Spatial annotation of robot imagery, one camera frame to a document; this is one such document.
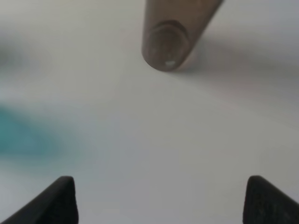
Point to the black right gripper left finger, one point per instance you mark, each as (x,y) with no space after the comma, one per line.
(55,205)

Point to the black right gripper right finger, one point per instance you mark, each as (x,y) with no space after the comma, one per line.
(266,204)

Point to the brown translucent water bottle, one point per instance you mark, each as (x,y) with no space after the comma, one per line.
(172,28)

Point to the translucent teal plastic cup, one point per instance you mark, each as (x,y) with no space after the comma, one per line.
(26,135)

